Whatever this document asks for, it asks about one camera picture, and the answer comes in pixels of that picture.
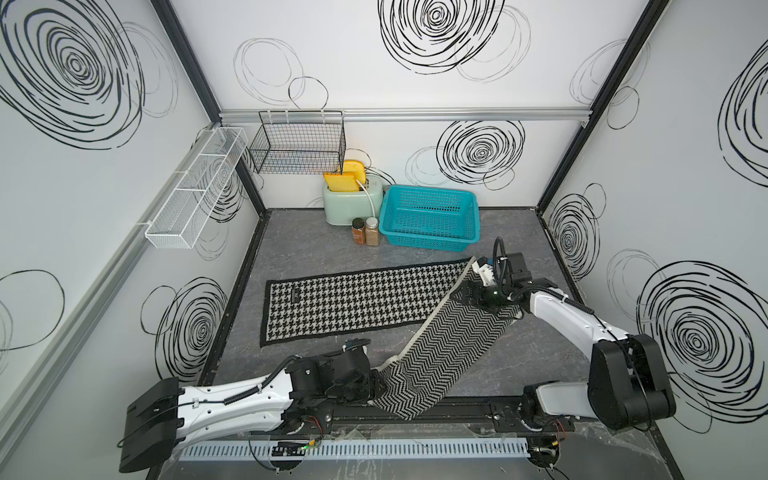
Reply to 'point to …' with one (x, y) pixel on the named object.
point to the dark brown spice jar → (358, 230)
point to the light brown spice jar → (371, 232)
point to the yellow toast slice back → (356, 168)
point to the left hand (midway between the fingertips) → (381, 396)
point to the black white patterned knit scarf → (432, 363)
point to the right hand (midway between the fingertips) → (463, 300)
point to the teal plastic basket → (424, 218)
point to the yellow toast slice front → (341, 182)
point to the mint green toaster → (341, 207)
